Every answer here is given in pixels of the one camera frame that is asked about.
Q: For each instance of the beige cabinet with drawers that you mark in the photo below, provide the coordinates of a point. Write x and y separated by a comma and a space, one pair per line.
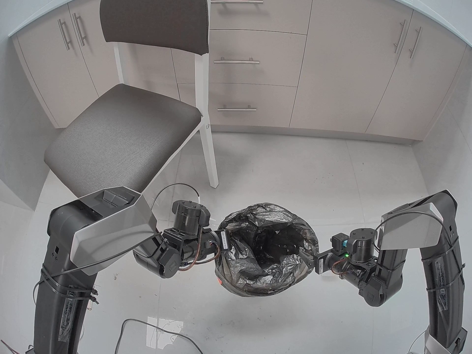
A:
332, 68

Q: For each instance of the black plastic bag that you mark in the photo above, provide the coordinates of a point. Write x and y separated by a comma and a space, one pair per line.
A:
265, 271

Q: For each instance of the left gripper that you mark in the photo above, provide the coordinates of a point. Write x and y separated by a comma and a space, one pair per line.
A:
212, 243

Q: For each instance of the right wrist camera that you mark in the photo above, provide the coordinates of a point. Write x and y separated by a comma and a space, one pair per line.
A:
337, 243

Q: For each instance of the grey white-framed chair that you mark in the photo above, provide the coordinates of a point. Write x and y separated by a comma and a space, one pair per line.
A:
121, 142

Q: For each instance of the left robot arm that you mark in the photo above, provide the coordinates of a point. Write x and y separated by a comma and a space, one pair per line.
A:
110, 231

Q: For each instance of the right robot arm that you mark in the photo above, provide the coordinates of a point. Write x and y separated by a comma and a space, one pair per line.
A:
405, 231

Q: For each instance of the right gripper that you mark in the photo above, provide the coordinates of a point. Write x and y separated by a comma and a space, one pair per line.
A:
332, 262

